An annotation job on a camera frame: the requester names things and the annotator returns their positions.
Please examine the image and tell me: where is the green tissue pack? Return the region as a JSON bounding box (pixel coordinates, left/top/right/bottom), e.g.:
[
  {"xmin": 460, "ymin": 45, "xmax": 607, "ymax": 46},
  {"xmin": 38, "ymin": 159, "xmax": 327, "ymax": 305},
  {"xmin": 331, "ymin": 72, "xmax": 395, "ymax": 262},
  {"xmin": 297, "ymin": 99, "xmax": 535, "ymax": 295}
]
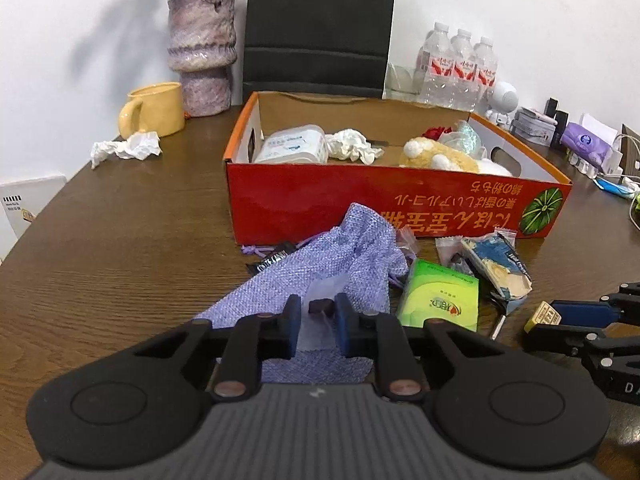
[{"xmin": 398, "ymin": 259, "xmax": 480, "ymax": 332}]

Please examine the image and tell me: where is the small dark object with tag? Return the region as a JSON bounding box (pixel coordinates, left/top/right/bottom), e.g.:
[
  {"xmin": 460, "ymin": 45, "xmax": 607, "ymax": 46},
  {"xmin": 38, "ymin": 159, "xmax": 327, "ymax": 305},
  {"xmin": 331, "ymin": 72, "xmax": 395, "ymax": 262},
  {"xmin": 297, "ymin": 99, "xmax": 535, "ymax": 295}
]
[{"xmin": 308, "ymin": 298, "xmax": 335, "ymax": 318}]

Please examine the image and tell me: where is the small yellow box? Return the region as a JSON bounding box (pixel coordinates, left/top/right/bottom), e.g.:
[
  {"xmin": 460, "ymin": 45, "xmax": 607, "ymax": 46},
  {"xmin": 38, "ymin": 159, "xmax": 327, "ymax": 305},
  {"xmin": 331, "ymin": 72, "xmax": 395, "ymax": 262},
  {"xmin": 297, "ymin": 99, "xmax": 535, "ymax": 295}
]
[{"xmin": 524, "ymin": 301, "xmax": 562, "ymax": 334}]

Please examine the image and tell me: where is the blue white snack packet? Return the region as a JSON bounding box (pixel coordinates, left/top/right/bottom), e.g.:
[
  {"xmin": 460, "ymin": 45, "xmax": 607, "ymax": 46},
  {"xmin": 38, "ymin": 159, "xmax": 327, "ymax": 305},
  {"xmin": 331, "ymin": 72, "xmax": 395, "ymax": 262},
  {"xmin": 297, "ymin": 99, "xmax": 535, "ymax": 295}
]
[{"xmin": 461, "ymin": 231, "xmax": 533, "ymax": 315}]

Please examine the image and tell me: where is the blue white tube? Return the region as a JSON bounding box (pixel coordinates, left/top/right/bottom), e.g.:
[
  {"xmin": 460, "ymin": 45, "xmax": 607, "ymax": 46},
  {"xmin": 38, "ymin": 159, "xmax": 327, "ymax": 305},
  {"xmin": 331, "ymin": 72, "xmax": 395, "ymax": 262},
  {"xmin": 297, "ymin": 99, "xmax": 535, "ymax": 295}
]
[{"xmin": 593, "ymin": 176, "xmax": 639, "ymax": 200}]

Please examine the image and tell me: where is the purple tissue pack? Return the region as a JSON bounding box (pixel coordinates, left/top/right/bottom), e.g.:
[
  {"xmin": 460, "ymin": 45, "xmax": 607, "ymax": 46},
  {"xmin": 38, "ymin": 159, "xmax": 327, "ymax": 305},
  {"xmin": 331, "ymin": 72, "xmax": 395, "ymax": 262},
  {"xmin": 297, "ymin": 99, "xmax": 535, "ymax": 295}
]
[{"xmin": 561, "ymin": 122, "xmax": 622, "ymax": 174}]

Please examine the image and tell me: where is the purple fabric pouch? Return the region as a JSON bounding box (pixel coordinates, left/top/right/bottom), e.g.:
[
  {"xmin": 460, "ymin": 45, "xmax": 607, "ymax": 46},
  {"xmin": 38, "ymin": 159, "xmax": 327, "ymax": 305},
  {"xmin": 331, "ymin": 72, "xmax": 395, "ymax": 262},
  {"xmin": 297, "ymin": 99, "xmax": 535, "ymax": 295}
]
[{"xmin": 197, "ymin": 203, "xmax": 409, "ymax": 385}]

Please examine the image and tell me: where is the black small sachet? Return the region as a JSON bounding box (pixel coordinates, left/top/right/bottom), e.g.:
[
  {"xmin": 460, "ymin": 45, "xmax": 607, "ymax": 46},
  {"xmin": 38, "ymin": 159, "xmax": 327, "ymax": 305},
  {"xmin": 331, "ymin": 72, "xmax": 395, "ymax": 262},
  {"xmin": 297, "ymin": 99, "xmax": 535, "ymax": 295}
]
[{"xmin": 242, "ymin": 242, "xmax": 297, "ymax": 276}]

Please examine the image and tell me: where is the stack of cards tin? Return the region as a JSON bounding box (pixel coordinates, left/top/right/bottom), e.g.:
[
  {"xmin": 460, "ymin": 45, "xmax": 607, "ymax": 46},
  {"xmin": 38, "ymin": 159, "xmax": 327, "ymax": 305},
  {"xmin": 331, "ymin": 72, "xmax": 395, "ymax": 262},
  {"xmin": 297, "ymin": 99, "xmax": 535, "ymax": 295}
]
[{"xmin": 510, "ymin": 107, "xmax": 558, "ymax": 148}]

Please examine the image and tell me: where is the black small bottle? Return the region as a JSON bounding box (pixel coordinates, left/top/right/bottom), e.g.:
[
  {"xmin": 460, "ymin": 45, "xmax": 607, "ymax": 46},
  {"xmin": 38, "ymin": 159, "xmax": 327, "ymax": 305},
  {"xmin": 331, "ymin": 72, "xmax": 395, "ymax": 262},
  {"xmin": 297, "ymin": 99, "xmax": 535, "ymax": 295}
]
[{"xmin": 544, "ymin": 98, "xmax": 568, "ymax": 151}]

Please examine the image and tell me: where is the clear plastic wrapper in box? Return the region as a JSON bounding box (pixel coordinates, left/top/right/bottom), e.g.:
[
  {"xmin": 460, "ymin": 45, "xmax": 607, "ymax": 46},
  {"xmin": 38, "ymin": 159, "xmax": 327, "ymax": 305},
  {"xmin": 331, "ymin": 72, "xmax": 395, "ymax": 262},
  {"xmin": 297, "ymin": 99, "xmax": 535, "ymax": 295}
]
[{"xmin": 438, "ymin": 120, "xmax": 487, "ymax": 160}]

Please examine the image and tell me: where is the red cardboard box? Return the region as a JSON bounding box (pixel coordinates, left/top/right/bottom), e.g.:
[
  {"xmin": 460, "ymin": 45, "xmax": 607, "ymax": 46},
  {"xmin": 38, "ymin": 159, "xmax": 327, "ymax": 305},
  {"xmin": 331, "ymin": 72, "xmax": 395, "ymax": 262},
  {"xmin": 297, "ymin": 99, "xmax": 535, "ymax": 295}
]
[{"xmin": 224, "ymin": 92, "xmax": 572, "ymax": 245}]

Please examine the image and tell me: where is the white carton box left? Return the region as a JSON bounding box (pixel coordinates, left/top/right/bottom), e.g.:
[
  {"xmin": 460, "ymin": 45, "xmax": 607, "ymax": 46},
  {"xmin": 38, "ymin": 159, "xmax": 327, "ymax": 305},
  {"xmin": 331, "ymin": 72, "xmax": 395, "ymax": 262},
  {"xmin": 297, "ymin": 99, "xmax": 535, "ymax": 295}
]
[{"xmin": 1, "ymin": 174, "xmax": 67, "ymax": 260}]

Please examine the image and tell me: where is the white robot figurine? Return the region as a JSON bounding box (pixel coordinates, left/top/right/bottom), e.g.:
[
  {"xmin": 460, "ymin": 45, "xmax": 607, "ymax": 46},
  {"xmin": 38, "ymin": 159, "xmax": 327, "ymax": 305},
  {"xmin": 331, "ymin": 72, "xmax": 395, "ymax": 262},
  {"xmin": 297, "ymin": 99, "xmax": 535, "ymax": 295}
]
[{"xmin": 485, "ymin": 80, "xmax": 518, "ymax": 129}]

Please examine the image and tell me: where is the red rose decoration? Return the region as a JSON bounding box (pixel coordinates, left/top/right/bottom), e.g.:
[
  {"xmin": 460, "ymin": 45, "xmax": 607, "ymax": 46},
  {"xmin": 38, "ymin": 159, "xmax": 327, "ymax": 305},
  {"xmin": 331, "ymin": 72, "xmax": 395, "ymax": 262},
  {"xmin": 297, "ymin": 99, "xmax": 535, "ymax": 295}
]
[{"xmin": 422, "ymin": 127, "xmax": 451, "ymax": 141}]

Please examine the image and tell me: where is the crumpled white tissue on table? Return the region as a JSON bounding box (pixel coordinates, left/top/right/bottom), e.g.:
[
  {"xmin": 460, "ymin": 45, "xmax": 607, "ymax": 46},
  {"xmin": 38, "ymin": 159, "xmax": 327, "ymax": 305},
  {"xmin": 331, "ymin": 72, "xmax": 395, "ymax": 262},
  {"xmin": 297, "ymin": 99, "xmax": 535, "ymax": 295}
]
[{"xmin": 90, "ymin": 131, "xmax": 162, "ymax": 169}]

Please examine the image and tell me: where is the water bottle middle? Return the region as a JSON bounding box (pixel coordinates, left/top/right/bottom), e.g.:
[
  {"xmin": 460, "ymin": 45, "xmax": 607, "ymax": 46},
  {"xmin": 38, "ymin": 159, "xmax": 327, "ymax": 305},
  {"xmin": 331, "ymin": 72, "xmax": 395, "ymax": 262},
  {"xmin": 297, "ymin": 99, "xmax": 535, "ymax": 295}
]
[{"xmin": 451, "ymin": 28, "xmax": 477, "ymax": 112}]

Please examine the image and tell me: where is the water bottle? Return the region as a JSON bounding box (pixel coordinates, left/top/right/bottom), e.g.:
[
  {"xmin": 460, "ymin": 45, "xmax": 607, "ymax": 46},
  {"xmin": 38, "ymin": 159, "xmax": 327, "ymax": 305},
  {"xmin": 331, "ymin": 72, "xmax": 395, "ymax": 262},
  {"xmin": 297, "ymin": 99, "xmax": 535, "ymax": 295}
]
[
  {"xmin": 419, "ymin": 22, "xmax": 454, "ymax": 107},
  {"xmin": 451, "ymin": 28, "xmax": 477, "ymax": 112},
  {"xmin": 474, "ymin": 37, "xmax": 498, "ymax": 110}
]

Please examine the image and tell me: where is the water bottle left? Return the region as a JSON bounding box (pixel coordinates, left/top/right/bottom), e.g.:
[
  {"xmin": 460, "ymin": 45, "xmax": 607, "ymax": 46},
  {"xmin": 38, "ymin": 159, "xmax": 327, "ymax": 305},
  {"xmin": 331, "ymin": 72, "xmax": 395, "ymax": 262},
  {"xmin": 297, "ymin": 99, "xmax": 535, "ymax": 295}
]
[{"xmin": 419, "ymin": 22, "xmax": 454, "ymax": 107}]

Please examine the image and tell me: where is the water bottle right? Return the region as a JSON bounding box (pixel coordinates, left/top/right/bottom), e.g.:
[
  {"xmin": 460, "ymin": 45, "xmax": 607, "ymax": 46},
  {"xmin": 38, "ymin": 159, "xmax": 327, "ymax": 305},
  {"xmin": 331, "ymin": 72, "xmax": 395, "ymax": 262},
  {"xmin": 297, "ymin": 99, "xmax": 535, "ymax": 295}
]
[{"xmin": 474, "ymin": 37, "xmax": 498, "ymax": 110}]

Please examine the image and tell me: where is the yellow mug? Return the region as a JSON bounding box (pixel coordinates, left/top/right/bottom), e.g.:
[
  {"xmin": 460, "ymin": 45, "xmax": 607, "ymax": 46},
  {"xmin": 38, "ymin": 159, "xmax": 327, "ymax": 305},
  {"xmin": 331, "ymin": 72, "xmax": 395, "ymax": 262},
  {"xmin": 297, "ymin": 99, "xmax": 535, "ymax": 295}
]
[{"xmin": 117, "ymin": 81, "xmax": 186, "ymax": 139}]

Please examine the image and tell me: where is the crumpled white tissue in box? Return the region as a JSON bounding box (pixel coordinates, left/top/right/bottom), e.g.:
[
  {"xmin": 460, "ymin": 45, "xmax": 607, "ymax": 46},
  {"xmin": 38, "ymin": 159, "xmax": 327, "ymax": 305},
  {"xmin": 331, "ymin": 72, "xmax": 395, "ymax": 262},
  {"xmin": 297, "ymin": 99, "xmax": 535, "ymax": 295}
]
[{"xmin": 324, "ymin": 129, "xmax": 384, "ymax": 165}]

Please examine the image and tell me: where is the wet wipes pack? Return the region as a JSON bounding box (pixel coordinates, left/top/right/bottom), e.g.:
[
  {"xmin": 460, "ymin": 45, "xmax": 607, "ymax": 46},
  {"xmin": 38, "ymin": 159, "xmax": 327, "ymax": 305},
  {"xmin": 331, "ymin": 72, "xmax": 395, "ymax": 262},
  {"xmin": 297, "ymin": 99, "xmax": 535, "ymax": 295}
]
[{"xmin": 254, "ymin": 125, "xmax": 329, "ymax": 165}]

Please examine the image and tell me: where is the glass jar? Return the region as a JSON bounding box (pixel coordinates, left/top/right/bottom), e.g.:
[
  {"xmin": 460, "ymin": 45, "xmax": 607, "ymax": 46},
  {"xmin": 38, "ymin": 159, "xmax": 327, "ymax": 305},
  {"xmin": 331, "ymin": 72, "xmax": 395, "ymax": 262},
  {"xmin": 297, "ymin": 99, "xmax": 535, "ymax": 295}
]
[{"xmin": 383, "ymin": 64, "xmax": 424, "ymax": 102}]

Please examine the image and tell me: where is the purple ceramic vase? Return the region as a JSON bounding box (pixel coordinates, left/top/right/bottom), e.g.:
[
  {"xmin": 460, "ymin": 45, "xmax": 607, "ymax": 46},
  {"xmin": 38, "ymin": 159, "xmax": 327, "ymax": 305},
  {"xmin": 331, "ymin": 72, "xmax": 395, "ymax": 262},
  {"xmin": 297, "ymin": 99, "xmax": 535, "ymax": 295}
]
[{"xmin": 168, "ymin": 0, "xmax": 238, "ymax": 117}]

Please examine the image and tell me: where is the black paper bag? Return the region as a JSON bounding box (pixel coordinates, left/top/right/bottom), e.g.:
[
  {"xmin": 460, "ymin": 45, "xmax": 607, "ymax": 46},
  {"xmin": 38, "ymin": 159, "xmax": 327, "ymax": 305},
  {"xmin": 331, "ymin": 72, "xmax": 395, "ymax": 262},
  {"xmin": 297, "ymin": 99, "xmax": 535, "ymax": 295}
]
[{"xmin": 242, "ymin": 0, "xmax": 394, "ymax": 98}]

